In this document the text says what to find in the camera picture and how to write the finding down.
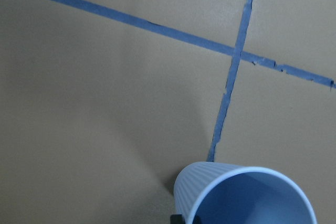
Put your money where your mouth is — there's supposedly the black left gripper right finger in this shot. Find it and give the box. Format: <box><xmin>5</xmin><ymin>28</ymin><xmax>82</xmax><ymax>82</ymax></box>
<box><xmin>194</xmin><ymin>216</ymin><xmax>202</xmax><ymax>224</ymax></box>

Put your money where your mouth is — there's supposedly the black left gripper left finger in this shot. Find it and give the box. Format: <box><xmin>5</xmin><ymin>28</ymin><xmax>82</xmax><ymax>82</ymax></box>
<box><xmin>170</xmin><ymin>214</ymin><xmax>186</xmax><ymax>224</ymax></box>

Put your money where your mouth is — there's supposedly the blue ribbed plastic cup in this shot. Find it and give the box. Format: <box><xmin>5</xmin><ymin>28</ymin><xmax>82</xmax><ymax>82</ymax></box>
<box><xmin>174</xmin><ymin>162</ymin><xmax>317</xmax><ymax>223</ymax></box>

